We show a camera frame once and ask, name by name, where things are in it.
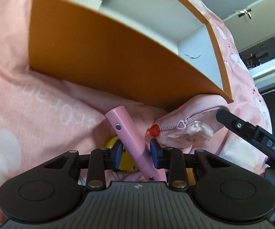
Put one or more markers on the white sliding door frame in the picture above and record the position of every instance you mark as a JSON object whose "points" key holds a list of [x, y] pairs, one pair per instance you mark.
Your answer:
{"points": [[273, 74]]}

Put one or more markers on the white rectangular box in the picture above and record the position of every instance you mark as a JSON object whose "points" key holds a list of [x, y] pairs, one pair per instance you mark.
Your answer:
{"points": [[84, 1]]}

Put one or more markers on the orange cardboard box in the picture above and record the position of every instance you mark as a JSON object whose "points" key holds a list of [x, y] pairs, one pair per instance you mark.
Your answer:
{"points": [[104, 52]]}

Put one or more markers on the pink leather wallet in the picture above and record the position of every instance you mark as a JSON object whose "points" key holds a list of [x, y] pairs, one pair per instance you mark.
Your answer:
{"points": [[130, 136]]}

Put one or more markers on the pink zip pouch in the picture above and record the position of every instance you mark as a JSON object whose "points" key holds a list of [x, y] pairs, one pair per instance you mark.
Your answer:
{"points": [[194, 116]]}

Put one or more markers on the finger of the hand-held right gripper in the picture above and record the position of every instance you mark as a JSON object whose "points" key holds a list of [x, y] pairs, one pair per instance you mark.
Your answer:
{"points": [[235, 124]]}

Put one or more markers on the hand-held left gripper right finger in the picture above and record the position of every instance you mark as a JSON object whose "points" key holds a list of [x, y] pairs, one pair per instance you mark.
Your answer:
{"points": [[155, 153]]}

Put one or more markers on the white door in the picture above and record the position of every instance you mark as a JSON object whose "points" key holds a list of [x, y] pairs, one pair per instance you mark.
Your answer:
{"points": [[266, 12]]}

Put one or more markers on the yellow round tape measure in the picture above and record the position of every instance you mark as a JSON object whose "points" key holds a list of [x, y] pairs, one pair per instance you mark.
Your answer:
{"points": [[125, 158]]}

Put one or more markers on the pink cloud print blanket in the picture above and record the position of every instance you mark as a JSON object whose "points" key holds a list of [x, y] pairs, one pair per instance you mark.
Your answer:
{"points": [[20, 100]]}

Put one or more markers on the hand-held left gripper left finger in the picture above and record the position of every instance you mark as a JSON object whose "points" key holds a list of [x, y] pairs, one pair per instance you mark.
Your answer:
{"points": [[118, 153]]}

